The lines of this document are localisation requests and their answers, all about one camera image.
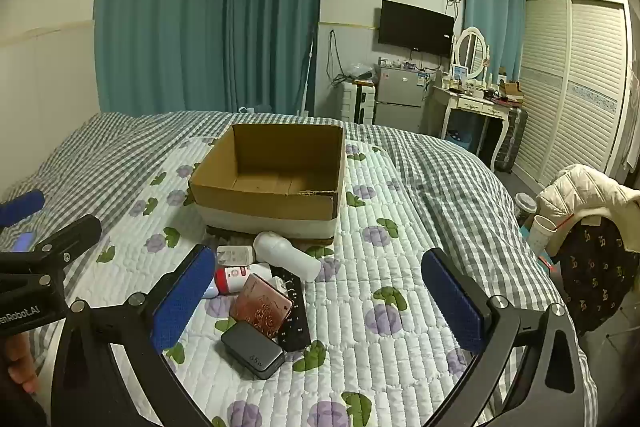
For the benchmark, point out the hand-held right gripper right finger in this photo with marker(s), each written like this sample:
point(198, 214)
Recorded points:
point(450, 304)

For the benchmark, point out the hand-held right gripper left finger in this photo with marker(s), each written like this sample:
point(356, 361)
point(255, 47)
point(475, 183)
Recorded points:
point(182, 302)

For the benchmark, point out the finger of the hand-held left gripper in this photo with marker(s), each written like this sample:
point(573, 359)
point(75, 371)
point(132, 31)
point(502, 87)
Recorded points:
point(70, 237)
point(20, 208)

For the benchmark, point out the white earbuds case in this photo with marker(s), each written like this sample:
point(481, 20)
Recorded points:
point(211, 292)

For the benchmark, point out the red and white bottle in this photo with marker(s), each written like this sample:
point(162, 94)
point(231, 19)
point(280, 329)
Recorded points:
point(235, 279)

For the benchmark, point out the white power adapter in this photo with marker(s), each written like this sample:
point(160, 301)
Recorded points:
point(234, 255)

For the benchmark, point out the pink patterned case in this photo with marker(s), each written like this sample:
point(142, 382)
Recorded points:
point(261, 307)

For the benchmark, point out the black charger block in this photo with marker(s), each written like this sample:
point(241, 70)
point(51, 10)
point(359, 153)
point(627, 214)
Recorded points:
point(252, 349)

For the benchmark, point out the white plastic bottle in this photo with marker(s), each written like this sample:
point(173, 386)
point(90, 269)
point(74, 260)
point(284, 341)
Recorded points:
point(287, 254)

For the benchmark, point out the black remote control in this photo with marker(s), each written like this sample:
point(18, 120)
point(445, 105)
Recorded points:
point(298, 322)

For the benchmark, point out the cardboard box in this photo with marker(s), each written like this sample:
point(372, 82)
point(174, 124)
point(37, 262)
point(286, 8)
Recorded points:
point(265, 202)

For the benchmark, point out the person's left hand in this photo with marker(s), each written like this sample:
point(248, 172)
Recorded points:
point(21, 364)

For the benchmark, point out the floral quilted mat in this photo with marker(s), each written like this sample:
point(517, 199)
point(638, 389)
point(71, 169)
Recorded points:
point(380, 267)

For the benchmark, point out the white paper cup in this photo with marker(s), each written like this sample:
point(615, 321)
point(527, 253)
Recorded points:
point(540, 234)

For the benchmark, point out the cream puffer jacket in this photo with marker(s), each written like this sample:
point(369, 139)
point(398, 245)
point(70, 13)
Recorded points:
point(585, 194)

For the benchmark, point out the dark suitcase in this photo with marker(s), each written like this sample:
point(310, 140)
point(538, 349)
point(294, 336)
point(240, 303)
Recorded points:
point(514, 139)

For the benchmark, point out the white dressing table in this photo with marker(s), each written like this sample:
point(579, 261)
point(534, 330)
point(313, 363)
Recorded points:
point(467, 104)

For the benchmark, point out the grey small fridge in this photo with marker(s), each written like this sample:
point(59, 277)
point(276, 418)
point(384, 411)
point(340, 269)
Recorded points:
point(400, 99)

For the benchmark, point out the white louvred wardrobe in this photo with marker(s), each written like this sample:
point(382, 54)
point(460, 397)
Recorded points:
point(570, 92)

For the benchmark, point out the wide teal curtain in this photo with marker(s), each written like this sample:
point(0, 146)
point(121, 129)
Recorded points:
point(200, 17)

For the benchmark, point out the white oval vanity mirror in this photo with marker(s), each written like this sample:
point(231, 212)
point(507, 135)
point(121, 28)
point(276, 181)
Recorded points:
point(472, 49)

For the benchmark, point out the white mop pole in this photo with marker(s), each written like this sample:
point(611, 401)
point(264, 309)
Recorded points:
point(310, 72)

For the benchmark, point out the narrow teal curtain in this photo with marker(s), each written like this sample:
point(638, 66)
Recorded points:
point(492, 17)

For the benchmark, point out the black wall television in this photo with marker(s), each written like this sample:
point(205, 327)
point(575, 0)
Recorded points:
point(415, 28)

